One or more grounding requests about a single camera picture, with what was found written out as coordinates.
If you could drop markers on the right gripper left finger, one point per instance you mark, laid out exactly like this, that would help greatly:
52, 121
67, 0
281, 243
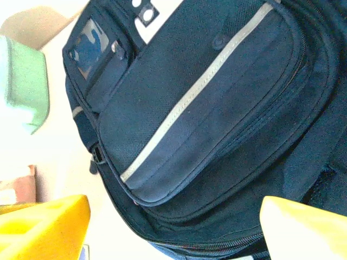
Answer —
38, 233

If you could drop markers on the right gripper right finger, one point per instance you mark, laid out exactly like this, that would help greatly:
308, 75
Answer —
306, 235

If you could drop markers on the navy blue backpack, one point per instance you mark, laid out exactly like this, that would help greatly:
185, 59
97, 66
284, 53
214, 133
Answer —
217, 108

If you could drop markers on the mint green lunch box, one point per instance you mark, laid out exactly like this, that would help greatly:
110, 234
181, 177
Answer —
24, 86

